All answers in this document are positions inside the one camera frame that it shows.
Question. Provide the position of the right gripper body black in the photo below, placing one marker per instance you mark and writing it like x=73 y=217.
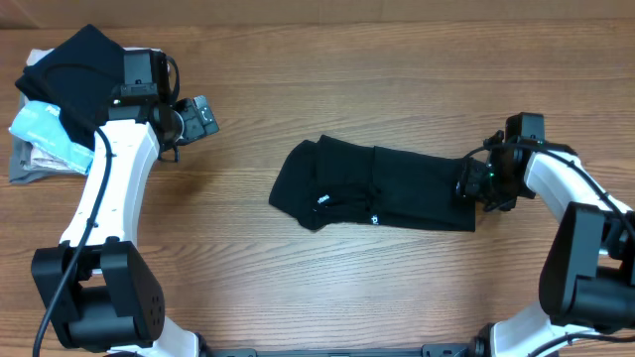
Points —
x=492 y=187

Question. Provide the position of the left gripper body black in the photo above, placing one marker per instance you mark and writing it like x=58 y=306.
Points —
x=192 y=127

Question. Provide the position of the black polo shirt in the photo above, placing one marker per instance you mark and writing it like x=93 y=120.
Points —
x=331 y=181

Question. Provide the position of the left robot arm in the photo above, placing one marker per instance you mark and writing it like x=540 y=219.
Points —
x=98 y=292

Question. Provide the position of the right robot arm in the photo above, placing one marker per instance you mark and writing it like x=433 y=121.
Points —
x=586 y=287

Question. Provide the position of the folded black garment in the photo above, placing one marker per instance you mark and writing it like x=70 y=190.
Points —
x=78 y=76

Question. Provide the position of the folded light blue garment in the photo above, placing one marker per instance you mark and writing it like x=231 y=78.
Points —
x=44 y=131

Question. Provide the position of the folded beige garment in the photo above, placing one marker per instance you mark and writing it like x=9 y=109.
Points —
x=39 y=124

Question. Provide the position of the folded grey garment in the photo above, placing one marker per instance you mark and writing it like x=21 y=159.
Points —
x=17 y=168

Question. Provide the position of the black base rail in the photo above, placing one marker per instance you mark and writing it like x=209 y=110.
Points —
x=337 y=352

